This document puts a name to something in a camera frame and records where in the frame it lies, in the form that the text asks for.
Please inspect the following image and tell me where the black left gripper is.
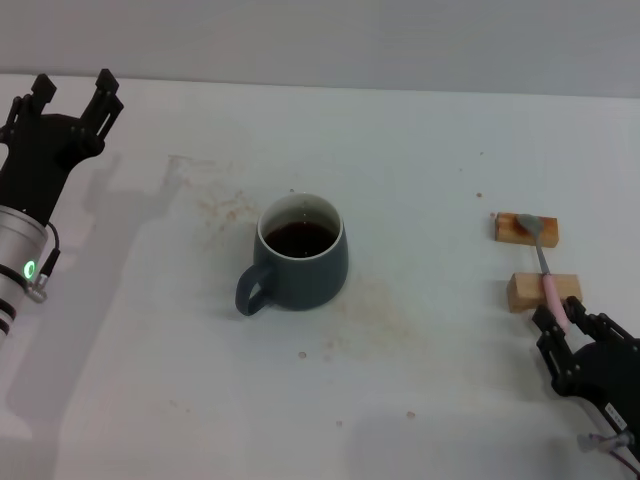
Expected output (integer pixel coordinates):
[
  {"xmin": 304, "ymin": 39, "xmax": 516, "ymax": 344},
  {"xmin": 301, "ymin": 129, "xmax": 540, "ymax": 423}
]
[{"xmin": 0, "ymin": 68, "xmax": 124, "ymax": 224}]

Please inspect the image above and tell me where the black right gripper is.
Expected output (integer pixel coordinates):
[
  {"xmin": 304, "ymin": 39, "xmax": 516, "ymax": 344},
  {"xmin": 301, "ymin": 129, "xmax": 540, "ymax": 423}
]
[{"xmin": 530, "ymin": 295, "xmax": 640, "ymax": 461}]

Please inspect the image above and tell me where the pink handled metal spoon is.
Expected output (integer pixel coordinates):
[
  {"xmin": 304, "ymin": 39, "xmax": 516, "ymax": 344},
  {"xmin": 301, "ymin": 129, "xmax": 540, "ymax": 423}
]
[{"xmin": 515, "ymin": 213, "xmax": 571, "ymax": 331}]

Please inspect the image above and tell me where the dark grey ceramic cup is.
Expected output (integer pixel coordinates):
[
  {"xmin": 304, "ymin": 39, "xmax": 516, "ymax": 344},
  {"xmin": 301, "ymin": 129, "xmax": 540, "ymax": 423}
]
[{"xmin": 234, "ymin": 193, "xmax": 350, "ymax": 317}]

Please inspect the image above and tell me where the notched pale wooden block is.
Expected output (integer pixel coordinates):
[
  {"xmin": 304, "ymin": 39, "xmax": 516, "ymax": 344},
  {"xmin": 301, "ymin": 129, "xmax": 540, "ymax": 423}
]
[{"xmin": 507, "ymin": 272, "xmax": 584, "ymax": 315}]

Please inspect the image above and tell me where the stained wooden rest block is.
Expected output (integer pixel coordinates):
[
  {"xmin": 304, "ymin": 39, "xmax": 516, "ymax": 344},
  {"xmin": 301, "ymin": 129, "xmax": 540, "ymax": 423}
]
[{"xmin": 492, "ymin": 212, "xmax": 560, "ymax": 249}]

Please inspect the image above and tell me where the dark coffee liquid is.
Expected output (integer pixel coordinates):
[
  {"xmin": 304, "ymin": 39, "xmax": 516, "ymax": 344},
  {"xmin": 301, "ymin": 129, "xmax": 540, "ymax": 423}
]
[{"xmin": 263, "ymin": 221, "xmax": 339, "ymax": 259}]

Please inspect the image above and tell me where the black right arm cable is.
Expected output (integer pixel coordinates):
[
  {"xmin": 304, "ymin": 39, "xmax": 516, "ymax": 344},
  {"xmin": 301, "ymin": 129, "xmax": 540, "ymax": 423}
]
[{"xmin": 577, "ymin": 430, "xmax": 640, "ymax": 474}]

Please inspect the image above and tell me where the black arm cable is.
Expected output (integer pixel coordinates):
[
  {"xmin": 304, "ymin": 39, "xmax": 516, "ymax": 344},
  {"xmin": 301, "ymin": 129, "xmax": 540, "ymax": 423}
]
[
  {"xmin": 29, "ymin": 222, "xmax": 62, "ymax": 301},
  {"xmin": 577, "ymin": 430, "xmax": 640, "ymax": 474}
]

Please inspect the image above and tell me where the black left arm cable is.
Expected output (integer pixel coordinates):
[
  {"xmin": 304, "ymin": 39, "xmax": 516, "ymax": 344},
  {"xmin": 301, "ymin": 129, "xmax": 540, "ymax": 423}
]
[{"xmin": 29, "ymin": 222, "xmax": 62, "ymax": 301}]

